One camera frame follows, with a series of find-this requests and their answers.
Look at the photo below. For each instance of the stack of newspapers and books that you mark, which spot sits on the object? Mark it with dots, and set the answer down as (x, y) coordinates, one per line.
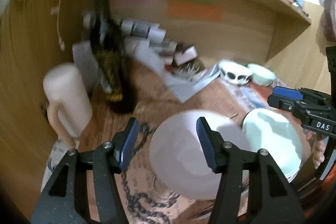
(149, 35)

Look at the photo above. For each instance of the small bowl of trinkets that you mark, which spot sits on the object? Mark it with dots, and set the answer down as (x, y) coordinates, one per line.
(188, 69)

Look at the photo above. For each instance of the orange sticky note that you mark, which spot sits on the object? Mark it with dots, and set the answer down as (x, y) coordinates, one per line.
(194, 11)

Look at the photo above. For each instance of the stitch cartoon sticker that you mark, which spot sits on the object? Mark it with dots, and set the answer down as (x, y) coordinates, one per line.
(57, 152)

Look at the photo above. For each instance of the white card box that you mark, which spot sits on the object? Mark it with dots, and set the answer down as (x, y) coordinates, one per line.
(186, 56)

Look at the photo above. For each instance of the person right hand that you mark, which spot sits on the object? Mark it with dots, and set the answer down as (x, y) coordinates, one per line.
(318, 153)

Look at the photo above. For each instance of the pink mug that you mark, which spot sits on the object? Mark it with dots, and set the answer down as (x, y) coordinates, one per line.
(69, 111)

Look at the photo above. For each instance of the grey paper sheet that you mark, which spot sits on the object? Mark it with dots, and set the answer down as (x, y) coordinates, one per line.
(183, 88)

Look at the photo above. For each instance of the white patterned bowl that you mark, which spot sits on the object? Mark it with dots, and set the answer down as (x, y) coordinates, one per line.
(234, 73)

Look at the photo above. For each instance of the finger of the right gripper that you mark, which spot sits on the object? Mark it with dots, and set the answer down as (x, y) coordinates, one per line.
(282, 102)
(282, 92)

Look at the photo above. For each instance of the dark wine bottle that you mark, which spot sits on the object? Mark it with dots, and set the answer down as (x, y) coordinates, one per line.
(107, 45)

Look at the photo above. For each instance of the mint green bowl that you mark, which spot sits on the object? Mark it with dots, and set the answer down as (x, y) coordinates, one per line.
(261, 76)

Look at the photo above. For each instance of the pink-grey bowl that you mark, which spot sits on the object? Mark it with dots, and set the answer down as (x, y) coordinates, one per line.
(176, 154)

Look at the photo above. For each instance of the mint green plate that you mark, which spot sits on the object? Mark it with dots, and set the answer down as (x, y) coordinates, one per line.
(274, 132)

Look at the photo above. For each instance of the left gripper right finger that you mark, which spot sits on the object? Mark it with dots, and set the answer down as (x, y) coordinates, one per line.
(271, 199)

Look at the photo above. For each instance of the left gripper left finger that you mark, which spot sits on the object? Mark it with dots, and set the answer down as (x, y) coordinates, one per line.
(64, 198)

